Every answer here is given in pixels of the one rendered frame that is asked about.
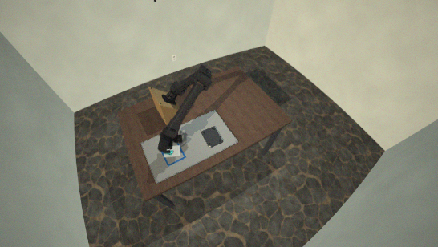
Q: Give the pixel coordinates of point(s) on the white well plate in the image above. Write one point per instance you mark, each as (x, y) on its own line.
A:
(176, 148)

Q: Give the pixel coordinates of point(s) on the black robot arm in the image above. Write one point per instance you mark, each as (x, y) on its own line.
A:
(171, 130)

